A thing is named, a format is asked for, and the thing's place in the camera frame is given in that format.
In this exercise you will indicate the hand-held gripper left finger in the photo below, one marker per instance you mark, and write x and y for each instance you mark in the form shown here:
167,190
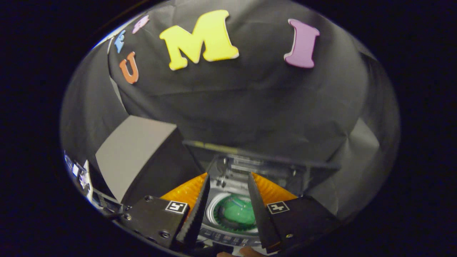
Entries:
196,217

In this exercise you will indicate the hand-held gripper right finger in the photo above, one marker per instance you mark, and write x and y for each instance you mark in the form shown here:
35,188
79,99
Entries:
262,217

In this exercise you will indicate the green polo shirt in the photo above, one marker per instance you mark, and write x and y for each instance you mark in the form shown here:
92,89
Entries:
237,214

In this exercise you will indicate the grey washing machine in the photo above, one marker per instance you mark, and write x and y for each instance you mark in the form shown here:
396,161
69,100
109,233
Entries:
232,185

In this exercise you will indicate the dark washing machine lid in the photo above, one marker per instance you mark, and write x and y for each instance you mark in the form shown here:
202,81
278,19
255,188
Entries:
250,167

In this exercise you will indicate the grey cabinet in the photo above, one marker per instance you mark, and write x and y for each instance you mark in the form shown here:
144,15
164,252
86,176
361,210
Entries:
132,153

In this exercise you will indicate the white plastic device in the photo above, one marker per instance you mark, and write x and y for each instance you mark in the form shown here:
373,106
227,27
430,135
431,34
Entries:
85,178

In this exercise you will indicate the black backdrop cloth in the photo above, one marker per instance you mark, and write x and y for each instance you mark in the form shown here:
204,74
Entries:
250,100

